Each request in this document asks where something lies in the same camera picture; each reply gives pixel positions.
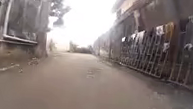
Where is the grey concrete lane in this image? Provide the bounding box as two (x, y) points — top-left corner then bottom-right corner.
(0, 45), (193, 109)

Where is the metal railing fence with laundry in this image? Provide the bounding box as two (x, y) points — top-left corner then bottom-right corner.
(89, 0), (193, 93)

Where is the tree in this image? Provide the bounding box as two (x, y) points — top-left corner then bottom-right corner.
(48, 0), (73, 30)

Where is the building with overhanging roof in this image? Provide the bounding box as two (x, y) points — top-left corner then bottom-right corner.
(91, 0), (193, 70)

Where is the grey concrete building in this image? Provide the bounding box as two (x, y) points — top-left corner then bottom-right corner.
(0, 0), (54, 59)

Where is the dirt strip with debris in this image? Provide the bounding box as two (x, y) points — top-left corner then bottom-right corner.
(0, 46), (43, 83)

